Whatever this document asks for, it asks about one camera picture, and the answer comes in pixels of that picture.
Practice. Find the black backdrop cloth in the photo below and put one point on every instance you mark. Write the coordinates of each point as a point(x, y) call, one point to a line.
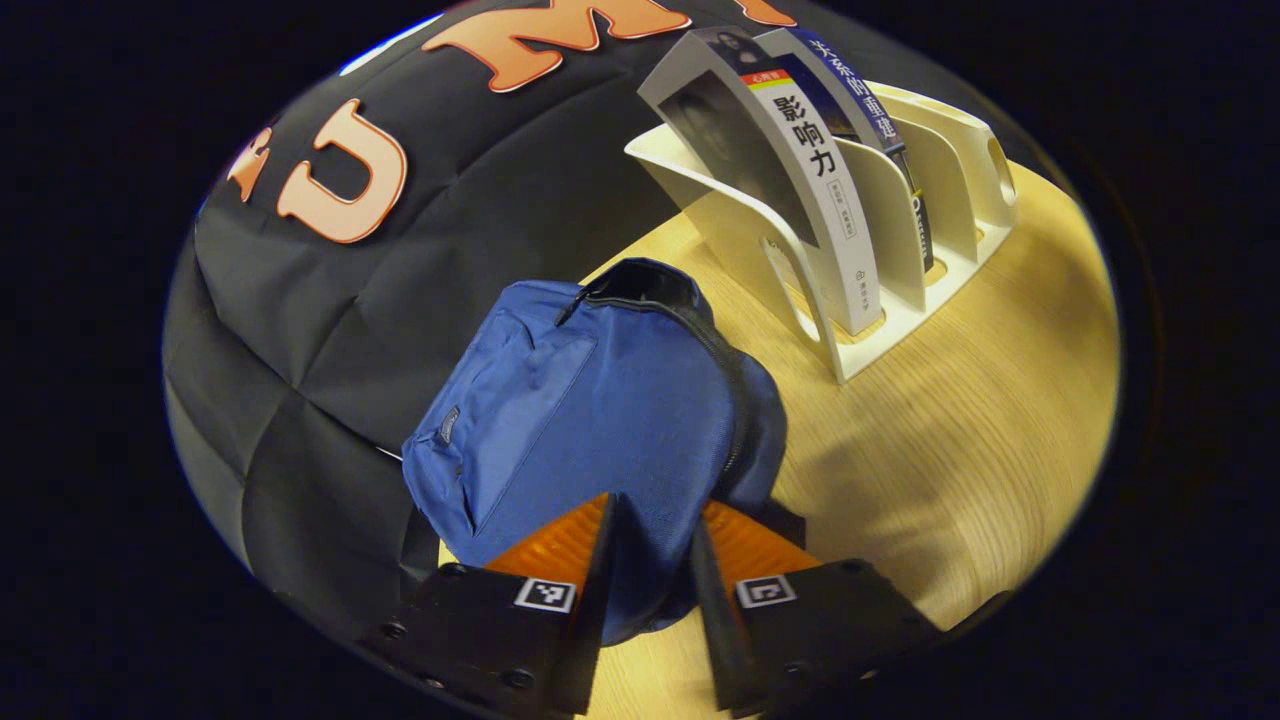
point(330, 330)

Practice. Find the dark blue book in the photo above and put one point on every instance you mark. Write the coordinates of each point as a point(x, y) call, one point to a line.
point(850, 90)

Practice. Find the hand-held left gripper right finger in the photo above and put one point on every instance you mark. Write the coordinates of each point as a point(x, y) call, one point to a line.
point(715, 620)

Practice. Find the grey and white book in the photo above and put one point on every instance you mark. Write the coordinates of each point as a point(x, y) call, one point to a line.
point(815, 180)

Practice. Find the blue schoolbag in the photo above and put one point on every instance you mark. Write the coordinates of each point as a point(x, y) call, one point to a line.
point(600, 420)

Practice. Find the white bookshelf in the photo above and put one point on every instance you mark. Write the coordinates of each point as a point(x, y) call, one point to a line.
point(900, 200)

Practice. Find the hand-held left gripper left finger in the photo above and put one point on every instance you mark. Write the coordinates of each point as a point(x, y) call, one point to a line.
point(595, 610)

